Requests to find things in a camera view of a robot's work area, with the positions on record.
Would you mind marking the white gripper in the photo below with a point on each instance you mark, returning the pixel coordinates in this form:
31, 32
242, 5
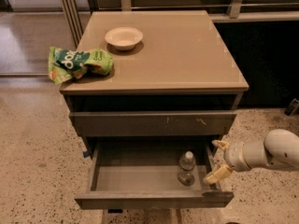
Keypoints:
234, 156

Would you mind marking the clear plastic water bottle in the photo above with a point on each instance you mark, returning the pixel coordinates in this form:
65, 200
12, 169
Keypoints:
186, 166

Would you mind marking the green snack chip bag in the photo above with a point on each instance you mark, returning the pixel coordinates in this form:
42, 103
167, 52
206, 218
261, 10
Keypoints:
66, 64

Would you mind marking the white paper bowl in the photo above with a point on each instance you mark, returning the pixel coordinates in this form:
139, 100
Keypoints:
123, 38

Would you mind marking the dark object on floor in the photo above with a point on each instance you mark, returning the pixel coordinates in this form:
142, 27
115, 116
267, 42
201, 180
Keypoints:
292, 108

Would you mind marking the grey drawer cabinet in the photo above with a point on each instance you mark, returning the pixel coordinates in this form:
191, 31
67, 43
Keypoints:
181, 64

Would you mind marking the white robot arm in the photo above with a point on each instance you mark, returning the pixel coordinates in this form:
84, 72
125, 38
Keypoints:
278, 151

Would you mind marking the open grey middle drawer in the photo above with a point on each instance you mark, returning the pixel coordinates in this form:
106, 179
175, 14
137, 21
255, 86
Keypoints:
140, 175

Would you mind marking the closed grey top drawer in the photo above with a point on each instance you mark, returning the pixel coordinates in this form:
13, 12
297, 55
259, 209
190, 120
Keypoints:
162, 123

